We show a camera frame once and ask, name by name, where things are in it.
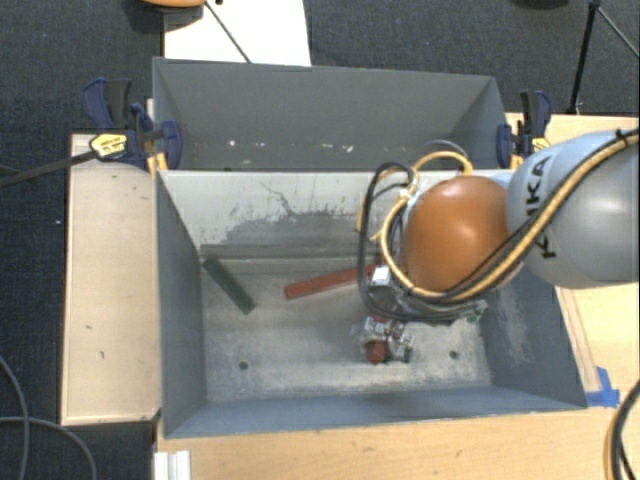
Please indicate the pale wood board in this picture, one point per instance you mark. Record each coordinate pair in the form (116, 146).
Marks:
(110, 288)

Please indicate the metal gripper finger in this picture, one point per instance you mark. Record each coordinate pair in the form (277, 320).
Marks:
(401, 343)
(367, 329)

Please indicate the red-brown flat block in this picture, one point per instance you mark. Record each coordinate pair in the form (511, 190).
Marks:
(320, 284)

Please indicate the grey metal bin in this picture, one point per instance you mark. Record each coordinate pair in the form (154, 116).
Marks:
(300, 348)

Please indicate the dark green flat block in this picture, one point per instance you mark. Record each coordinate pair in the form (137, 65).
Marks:
(228, 284)

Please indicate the small red-brown block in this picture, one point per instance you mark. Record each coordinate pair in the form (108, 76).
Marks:
(376, 352)

